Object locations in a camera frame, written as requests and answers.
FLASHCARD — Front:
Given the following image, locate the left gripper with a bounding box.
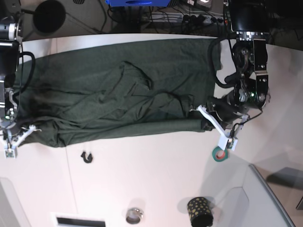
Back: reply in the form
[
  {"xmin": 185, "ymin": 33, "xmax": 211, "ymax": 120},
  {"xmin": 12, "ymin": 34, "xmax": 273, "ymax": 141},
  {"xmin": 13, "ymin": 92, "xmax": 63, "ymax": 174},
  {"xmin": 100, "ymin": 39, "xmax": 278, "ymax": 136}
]
[{"xmin": 207, "ymin": 96, "xmax": 248, "ymax": 125}]

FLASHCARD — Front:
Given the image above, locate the green tape roll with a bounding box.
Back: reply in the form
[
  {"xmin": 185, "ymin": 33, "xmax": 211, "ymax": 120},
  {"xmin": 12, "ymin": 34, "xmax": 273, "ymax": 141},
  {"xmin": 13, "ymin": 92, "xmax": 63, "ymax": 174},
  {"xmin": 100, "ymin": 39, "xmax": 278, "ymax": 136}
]
[{"xmin": 212, "ymin": 147, "xmax": 229, "ymax": 162}]

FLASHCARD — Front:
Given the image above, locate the small black clip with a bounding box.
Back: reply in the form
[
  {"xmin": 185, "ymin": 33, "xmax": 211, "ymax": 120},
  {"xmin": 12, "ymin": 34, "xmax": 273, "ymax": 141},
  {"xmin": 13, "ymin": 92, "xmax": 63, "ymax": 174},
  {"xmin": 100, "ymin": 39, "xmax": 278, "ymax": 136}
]
[{"xmin": 81, "ymin": 151, "xmax": 93, "ymax": 164}]

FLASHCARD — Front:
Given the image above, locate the dark green t-shirt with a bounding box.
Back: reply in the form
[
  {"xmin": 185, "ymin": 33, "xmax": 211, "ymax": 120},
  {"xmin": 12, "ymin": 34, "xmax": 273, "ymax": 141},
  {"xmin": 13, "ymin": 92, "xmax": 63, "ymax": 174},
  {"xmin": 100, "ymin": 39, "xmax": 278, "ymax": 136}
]
[{"xmin": 19, "ymin": 39, "xmax": 215, "ymax": 148}]

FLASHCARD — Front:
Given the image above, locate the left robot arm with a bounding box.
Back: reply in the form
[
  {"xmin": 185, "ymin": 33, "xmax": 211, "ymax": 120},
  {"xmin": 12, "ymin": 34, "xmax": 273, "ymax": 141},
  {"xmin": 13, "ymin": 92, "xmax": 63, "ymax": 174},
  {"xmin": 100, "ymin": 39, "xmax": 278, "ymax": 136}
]
[{"xmin": 206, "ymin": 0, "xmax": 269, "ymax": 126}]

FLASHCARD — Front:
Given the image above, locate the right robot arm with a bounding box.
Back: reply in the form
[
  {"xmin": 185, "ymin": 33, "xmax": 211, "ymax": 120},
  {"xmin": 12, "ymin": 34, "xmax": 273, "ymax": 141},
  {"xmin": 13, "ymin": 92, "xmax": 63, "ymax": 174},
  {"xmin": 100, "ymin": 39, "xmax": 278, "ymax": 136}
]
[{"xmin": 0, "ymin": 0, "xmax": 24, "ymax": 129}]

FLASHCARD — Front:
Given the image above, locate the white power strip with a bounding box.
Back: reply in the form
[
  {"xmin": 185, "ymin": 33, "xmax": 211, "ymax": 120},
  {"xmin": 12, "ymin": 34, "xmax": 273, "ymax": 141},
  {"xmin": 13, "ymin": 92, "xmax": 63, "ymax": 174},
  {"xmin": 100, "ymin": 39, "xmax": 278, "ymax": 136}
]
[{"xmin": 182, "ymin": 14, "xmax": 224, "ymax": 25}]

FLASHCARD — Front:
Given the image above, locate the black gold-dotted cup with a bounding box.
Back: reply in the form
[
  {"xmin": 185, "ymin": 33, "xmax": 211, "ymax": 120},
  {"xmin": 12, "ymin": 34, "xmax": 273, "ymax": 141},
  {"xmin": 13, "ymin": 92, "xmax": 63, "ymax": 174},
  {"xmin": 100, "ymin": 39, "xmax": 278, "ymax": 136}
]
[{"xmin": 187, "ymin": 197, "xmax": 214, "ymax": 227}]

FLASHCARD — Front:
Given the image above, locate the silver tape roll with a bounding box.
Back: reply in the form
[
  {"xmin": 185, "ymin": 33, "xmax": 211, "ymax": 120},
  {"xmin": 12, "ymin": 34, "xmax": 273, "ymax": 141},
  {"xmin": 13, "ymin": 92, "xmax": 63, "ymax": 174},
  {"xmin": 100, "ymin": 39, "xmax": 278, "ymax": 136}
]
[{"xmin": 125, "ymin": 208, "xmax": 144, "ymax": 225}]

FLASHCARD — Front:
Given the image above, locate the blue plastic box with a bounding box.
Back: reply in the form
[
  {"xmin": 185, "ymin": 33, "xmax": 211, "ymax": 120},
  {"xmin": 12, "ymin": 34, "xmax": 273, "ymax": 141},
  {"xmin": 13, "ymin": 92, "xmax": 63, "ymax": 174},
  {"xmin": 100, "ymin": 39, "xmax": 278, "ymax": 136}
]
[{"xmin": 105, "ymin": 0, "xmax": 170, "ymax": 7}]

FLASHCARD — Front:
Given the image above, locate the round black stand base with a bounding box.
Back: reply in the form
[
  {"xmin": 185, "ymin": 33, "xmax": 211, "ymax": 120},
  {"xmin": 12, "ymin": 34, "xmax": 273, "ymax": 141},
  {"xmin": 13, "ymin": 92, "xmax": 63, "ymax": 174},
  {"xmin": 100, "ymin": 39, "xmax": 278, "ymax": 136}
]
[{"xmin": 33, "ymin": 0, "xmax": 66, "ymax": 34}]

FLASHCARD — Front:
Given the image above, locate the white slotted tray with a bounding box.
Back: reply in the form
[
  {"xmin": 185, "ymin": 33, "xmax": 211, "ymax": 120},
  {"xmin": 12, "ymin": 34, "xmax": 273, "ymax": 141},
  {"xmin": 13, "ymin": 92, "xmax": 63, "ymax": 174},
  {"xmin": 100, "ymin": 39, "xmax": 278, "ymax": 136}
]
[{"xmin": 50, "ymin": 212, "xmax": 108, "ymax": 227}]

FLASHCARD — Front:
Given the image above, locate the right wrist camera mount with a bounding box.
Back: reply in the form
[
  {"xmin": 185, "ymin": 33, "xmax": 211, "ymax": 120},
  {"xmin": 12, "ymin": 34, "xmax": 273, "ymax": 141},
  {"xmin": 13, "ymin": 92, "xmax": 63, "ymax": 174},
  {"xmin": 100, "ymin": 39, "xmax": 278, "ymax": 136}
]
[{"xmin": 0, "ymin": 124, "xmax": 42, "ymax": 159}]

